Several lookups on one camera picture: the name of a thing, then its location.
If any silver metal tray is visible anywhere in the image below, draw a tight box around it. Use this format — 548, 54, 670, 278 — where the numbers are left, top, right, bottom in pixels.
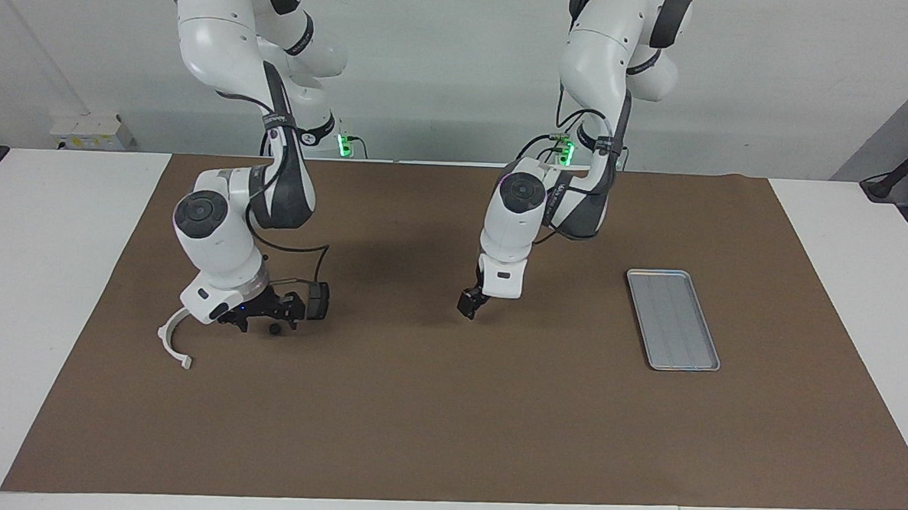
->
622, 267, 725, 374

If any short rectangular grey brake pad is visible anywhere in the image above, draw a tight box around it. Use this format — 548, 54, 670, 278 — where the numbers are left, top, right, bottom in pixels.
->
305, 281, 332, 322

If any brown table mat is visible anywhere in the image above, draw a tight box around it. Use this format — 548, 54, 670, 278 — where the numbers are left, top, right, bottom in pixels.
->
0, 142, 908, 510

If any white power strip box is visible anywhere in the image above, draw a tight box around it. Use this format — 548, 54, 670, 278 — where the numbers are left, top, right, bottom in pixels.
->
49, 111, 136, 152

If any black stand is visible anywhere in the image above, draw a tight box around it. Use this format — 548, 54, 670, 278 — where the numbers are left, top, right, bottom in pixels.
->
859, 119, 908, 203

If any white semicircular bracket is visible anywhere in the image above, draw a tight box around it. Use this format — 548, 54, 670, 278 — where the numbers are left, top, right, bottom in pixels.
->
155, 306, 197, 371

